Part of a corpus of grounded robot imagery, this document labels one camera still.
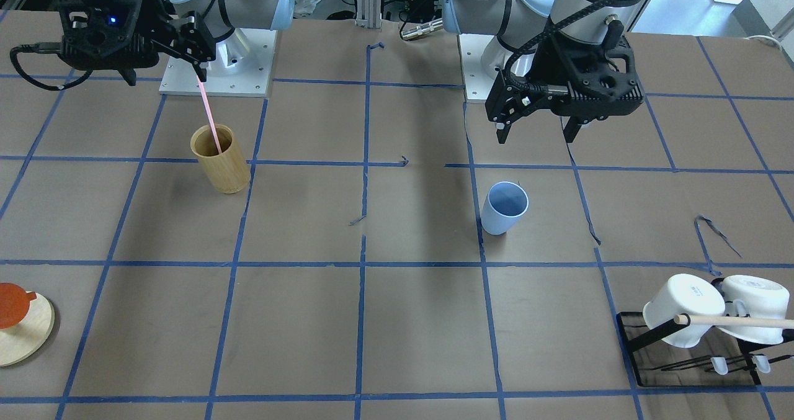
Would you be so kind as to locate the black power adapter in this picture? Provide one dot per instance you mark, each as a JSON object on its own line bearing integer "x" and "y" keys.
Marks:
{"x": 419, "y": 11}

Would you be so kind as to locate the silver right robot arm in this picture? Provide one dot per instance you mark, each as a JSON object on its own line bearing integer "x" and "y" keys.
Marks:
{"x": 223, "y": 17}

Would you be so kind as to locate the pink chopstick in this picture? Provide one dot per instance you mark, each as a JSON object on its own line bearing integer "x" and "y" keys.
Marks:
{"x": 211, "y": 120}

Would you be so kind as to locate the wooden rack rod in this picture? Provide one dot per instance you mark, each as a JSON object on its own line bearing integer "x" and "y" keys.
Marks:
{"x": 747, "y": 321}

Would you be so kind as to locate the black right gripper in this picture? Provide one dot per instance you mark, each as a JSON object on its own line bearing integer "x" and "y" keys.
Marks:
{"x": 154, "y": 12}

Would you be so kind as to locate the white mug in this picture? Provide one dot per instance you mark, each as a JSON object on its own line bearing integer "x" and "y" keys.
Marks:
{"x": 681, "y": 294}
{"x": 761, "y": 298}

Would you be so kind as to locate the black mug rack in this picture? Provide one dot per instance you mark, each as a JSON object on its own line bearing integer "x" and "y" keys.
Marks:
{"x": 672, "y": 355}

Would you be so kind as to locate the round wooden board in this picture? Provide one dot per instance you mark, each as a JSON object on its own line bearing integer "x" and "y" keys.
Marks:
{"x": 20, "y": 341}

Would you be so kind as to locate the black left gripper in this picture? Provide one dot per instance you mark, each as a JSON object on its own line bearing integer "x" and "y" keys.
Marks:
{"x": 549, "y": 62}

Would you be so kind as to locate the bamboo cup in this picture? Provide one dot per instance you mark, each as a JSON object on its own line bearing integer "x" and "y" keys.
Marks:
{"x": 227, "y": 169}

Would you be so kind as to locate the orange round lid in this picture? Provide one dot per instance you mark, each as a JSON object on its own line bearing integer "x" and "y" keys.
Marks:
{"x": 15, "y": 304}

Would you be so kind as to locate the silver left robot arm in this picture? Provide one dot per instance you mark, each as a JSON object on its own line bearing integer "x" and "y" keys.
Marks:
{"x": 521, "y": 25}

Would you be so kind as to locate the silver cable connector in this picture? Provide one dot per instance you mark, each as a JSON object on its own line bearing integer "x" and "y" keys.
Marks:
{"x": 421, "y": 30}

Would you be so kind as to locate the light blue cup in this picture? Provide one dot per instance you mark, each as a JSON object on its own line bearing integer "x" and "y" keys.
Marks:
{"x": 505, "y": 204}

